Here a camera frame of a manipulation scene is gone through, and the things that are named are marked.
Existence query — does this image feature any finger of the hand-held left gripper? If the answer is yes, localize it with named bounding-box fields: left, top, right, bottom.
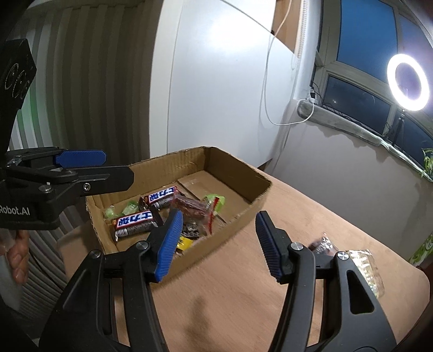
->
left=55, top=149, right=108, bottom=169
left=76, top=164, right=135, bottom=197

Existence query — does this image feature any clear wrapped candy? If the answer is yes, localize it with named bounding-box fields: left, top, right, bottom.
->
left=310, top=233, right=339, bottom=255

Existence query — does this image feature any grey window sill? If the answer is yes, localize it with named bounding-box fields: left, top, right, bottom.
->
left=297, top=99, right=433, bottom=178

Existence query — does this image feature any dark red snack packet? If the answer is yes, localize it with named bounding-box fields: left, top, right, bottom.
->
left=170, top=197, right=211, bottom=221

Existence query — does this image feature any ring light stand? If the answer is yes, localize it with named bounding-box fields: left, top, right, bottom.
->
left=389, top=109, right=409, bottom=143

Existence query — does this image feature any blue label chocolate bar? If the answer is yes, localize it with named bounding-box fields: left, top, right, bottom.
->
left=113, top=210, right=158, bottom=242

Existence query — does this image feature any yellow snack packet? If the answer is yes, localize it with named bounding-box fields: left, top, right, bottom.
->
left=175, top=236, right=194, bottom=253

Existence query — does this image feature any black snack packet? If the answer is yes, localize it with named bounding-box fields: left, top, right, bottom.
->
left=183, top=221, right=203, bottom=239

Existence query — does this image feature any window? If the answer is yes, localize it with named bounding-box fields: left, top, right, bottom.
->
left=314, top=0, right=433, bottom=171

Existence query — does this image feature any clear red snack packet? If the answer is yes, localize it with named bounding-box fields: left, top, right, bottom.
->
left=202, top=200, right=218, bottom=235

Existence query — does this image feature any cardboard box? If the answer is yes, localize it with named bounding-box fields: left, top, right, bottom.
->
left=85, top=145, right=273, bottom=282

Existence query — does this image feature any person's left hand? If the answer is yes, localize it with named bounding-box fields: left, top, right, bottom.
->
left=6, top=229, right=32, bottom=285

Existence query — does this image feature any white cabinet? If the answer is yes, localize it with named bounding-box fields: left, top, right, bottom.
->
left=149, top=0, right=300, bottom=169

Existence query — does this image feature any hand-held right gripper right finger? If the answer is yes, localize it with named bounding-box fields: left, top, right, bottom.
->
left=255, top=210, right=399, bottom=352

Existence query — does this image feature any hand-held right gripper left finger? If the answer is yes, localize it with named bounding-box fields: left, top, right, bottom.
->
left=38, top=208, right=185, bottom=352

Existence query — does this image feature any green printed box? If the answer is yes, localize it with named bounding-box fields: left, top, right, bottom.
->
left=409, top=233, right=433, bottom=267

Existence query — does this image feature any white cable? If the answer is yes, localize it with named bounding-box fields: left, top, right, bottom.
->
left=265, top=0, right=316, bottom=127

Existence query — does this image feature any green potted plant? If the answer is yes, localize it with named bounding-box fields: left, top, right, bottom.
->
left=419, top=146, right=433, bottom=182

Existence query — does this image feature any black candy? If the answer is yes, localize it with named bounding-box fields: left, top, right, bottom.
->
left=139, top=185, right=179, bottom=209

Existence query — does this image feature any clear plastic snack packet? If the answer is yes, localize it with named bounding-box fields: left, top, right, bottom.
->
left=348, top=249, right=387, bottom=299

